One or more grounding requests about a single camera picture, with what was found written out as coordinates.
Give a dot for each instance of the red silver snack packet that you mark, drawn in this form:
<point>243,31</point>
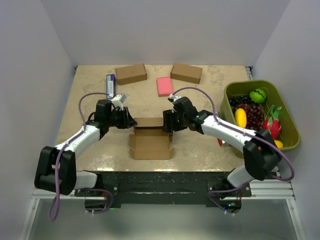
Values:
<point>222,143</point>

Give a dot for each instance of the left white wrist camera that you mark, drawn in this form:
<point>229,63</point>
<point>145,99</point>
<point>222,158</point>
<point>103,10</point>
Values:
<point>119,99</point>

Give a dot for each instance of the dark red grape bunch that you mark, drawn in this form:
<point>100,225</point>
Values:
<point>254,115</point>

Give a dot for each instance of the yellow toy lemon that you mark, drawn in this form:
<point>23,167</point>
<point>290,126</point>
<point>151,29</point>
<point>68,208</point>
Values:
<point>240,118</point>

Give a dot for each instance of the orange yellow mango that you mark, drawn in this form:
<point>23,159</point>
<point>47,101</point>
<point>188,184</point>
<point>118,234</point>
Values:
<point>279,144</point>

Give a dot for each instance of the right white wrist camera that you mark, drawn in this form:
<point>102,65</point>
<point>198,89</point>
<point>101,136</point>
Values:
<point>172,98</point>

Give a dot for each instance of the black grape bunch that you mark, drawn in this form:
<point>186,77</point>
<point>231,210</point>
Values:
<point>240,100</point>

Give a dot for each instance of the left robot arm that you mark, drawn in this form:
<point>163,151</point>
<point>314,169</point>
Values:
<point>56,170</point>

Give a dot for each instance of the green toy melon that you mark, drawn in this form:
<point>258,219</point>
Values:
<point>258,96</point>

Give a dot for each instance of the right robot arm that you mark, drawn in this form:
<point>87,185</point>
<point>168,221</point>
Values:
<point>258,148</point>

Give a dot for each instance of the purple toothpaste box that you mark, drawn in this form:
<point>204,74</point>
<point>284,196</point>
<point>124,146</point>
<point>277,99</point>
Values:
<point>110,86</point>

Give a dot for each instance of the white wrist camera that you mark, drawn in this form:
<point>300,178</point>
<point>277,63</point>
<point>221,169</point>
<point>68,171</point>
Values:
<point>119,99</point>
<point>172,98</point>

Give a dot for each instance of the right folded cardboard box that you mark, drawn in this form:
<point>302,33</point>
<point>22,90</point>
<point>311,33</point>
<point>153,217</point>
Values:
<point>186,73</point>

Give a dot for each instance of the brown cardboard box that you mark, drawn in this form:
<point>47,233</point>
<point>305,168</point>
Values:
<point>149,141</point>

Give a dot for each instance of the pink dragon fruit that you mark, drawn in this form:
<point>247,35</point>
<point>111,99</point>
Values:
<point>272,123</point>

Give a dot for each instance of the folded cardboard box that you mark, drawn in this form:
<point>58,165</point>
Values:
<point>186,73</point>
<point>131,74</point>

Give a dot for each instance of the olive green plastic bin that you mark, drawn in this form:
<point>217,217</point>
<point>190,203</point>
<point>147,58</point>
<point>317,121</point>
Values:
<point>289,136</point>

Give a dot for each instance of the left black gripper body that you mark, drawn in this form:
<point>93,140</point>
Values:
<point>118,118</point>

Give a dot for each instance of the aluminium rail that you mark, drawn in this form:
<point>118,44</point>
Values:
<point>269,189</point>

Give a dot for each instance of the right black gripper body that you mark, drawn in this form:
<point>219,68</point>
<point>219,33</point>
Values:
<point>179,121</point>

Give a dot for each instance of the left folded cardboard box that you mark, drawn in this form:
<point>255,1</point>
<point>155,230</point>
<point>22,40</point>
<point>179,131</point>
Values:
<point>131,74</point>

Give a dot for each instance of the pink sticky note pad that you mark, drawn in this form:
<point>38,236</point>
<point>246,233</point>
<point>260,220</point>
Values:
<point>164,86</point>

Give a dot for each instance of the black base frame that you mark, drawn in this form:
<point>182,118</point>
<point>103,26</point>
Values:
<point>116,188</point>

